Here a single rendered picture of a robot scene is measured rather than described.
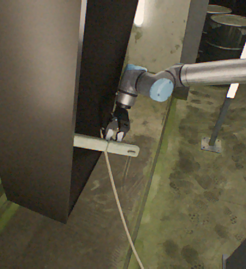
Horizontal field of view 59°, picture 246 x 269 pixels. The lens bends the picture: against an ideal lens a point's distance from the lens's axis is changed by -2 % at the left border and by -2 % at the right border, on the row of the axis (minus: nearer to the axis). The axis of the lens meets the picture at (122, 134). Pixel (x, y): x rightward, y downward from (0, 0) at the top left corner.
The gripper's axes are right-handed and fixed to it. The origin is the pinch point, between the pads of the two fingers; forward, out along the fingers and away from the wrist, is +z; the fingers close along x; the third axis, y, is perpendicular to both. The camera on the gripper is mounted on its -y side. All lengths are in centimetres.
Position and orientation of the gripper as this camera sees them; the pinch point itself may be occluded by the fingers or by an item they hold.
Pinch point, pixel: (110, 146)
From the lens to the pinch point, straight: 101.2
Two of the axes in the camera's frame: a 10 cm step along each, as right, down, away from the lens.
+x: -9.0, -2.0, -3.9
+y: -2.9, -3.8, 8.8
